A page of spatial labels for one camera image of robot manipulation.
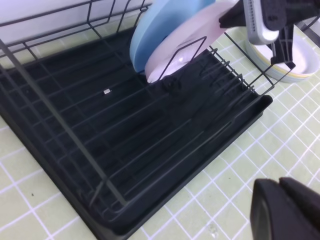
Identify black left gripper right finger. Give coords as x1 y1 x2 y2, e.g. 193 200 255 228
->
279 177 320 225

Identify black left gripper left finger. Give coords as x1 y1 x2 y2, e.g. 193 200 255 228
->
250 178 320 240

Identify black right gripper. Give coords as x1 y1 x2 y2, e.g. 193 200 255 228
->
219 0 320 69

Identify pink round plate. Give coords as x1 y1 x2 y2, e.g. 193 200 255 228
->
144 0 236 83

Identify light blue round plate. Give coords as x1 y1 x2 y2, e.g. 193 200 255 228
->
129 0 215 73

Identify stacked white oval dishes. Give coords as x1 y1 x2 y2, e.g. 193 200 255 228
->
244 26 320 84

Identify small white tag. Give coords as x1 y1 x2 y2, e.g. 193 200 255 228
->
103 88 111 95

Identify black plastic drip tray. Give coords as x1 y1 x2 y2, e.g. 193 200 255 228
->
0 29 273 240

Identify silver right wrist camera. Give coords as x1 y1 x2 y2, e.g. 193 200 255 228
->
243 0 280 45

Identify black wire dish rack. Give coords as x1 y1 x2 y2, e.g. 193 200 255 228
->
0 0 273 232

